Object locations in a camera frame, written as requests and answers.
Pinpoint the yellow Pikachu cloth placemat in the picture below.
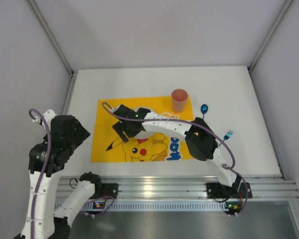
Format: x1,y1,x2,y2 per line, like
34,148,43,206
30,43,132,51
91,96,194,163

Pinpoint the cream round plate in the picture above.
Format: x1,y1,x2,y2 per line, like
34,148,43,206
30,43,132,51
133,107,155,139

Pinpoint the orange plastic cup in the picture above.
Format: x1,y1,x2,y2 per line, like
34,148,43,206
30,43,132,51
171,89,188,113

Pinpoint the blue metallic spoon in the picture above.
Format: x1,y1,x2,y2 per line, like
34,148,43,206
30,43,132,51
200,104,208,119

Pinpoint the blue metallic fork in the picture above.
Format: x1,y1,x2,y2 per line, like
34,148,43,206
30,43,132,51
218,130,233,146

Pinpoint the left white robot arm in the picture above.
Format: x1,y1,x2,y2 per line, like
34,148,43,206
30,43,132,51
16,109,102,239

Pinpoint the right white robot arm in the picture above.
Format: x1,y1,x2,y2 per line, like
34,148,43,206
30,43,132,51
109,105,242,192

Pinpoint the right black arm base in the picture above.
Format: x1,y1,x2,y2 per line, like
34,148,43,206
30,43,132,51
206,182,253,201

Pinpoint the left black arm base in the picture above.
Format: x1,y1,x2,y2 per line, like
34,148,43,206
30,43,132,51
93,183,119,199

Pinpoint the aluminium mounting rail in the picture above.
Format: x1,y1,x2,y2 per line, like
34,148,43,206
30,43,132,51
56,175,299,200

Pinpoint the white slotted cable duct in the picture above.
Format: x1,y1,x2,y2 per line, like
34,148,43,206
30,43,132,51
54,201,230,212

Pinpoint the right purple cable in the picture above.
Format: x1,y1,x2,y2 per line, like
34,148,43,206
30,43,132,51
101,101,249,217

